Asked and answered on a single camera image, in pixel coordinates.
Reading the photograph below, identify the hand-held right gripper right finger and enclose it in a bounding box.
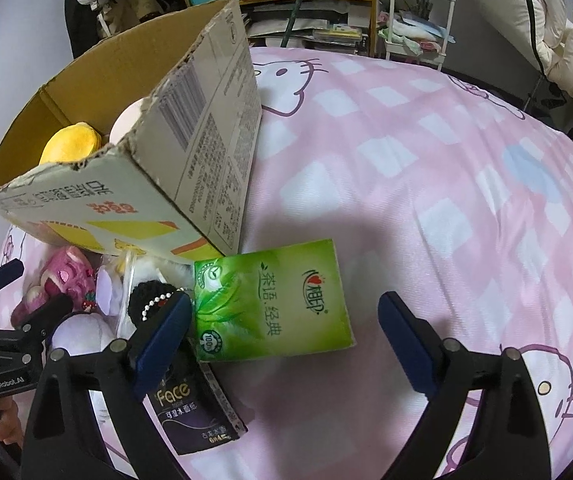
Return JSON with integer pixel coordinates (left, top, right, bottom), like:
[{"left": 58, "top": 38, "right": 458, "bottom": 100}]
[{"left": 377, "top": 291, "right": 552, "bottom": 480}]

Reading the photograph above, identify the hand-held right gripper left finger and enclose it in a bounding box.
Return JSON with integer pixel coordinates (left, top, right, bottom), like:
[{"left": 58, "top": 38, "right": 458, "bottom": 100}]
[{"left": 20, "top": 291, "right": 193, "bottom": 480}]

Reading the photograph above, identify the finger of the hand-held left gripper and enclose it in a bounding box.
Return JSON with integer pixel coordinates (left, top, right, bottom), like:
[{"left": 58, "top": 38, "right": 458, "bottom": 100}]
[
  {"left": 14, "top": 294, "right": 73, "bottom": 341},
  {"left": 0, "top": 258, "right": 24, "bottom": 301}
]

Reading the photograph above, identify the pale purple plush toy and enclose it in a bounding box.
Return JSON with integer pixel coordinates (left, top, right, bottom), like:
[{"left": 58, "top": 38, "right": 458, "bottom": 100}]
[{"left": 46, "top": 266, "right": 120, "bottom": 361}]

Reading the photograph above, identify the pink plush toy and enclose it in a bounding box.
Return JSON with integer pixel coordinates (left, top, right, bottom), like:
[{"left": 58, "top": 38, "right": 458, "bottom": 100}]
[{"left": 10, "top": 246, "right": 98, "bottom": 326}]

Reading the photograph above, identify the black crocheted charm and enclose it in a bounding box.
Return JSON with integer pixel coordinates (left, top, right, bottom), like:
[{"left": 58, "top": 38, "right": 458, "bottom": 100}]
[{"left": 127, "top": 282, "right": 178, "bottom": 333}]

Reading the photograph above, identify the dark purple tissue pack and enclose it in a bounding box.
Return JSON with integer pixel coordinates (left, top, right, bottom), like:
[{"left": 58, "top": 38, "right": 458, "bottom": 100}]
[{"left": 154, "top": 340, "right": 248, "bottom": 457}]

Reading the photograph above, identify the green tissue pack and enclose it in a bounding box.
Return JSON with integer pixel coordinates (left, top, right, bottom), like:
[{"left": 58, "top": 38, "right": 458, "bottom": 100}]
[{"left": 194, "top": 238, "right": 356, "bottom": 363}]

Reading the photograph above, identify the yellow plush toy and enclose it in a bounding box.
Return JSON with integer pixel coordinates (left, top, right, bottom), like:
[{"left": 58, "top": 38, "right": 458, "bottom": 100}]
[{"left": 39, "top": 121, "right": 103, "bottom": 166}]

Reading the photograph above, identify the brown cardboard box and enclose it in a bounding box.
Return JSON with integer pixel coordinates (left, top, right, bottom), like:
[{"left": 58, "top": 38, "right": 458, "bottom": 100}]
[{"left": 0, "top": 0, "right": 264, "bottom": 258}]

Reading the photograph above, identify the person's left hand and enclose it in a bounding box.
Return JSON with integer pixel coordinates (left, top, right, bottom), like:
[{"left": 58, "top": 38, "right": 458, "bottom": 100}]
[{"left": 0, "top": 397, "right": 23, "bottom": 447}]

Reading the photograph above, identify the pink checked printed blanket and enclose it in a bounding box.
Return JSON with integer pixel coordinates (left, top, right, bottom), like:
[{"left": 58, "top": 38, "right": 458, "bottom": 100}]
[{"left": 0, "top": 45, "right": 573, "bottom": 480}]

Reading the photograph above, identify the black coat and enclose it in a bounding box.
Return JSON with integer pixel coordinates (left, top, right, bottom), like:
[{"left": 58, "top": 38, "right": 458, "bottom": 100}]
[{"left": 64, "top": 0, "right": 102, "bottom": 61}]

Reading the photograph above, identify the beige coat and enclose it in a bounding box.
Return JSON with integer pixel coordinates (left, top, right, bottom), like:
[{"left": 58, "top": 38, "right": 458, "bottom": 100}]
[{"left": 96, "top": 0, "right": 167, "bottom": 38}]

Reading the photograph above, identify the stack of books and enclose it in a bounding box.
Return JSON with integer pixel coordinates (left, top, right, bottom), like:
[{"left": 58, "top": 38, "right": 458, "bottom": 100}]
[{"left": 246, "top": 5, "right": 369, "bottom": 53}]

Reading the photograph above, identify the white trolley cart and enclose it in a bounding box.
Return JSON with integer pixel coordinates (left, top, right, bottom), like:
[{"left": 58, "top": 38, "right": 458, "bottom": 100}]
[{"left": 377, "top": 0, "right": 458, "bottom": 72}]

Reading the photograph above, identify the cream padded chair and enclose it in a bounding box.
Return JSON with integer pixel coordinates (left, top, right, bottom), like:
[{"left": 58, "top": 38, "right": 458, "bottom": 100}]
[{"left": 461, "top": 0, "right": 573, "bottom": 126}]

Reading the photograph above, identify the green pole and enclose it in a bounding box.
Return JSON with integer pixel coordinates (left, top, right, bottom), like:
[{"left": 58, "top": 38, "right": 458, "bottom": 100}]
[{"left": 282, "top": 0, "right": 319, "bottom": 50}]

